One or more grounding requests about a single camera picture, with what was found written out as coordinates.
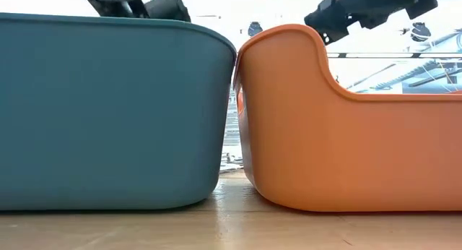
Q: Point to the dark ceiling fixture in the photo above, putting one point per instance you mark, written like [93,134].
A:
[255,29]
[421,32]

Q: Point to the teal plastic bin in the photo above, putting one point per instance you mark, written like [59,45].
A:
[108,116]

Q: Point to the orange plastic bin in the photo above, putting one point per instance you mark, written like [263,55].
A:
[343,152]

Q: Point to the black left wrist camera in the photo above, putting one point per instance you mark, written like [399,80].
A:
[169,6]

